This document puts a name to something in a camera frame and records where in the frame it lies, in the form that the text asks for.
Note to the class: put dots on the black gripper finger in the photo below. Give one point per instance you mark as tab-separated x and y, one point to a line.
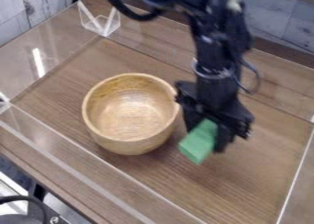
225	137
194	116

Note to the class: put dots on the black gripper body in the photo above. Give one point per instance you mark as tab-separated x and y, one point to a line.
214	91

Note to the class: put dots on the clear acrylic barrier wall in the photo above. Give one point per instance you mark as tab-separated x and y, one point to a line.
242	186

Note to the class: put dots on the clear acrylic corner bracket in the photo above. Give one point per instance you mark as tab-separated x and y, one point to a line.
104	25

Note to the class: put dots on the green rectangular block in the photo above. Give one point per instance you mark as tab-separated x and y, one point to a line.
198	144

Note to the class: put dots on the wooden bowl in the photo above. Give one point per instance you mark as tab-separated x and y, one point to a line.
130	113

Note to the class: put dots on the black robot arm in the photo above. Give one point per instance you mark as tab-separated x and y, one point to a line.
222	40

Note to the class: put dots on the black stand with cable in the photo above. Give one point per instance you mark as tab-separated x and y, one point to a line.
21	209

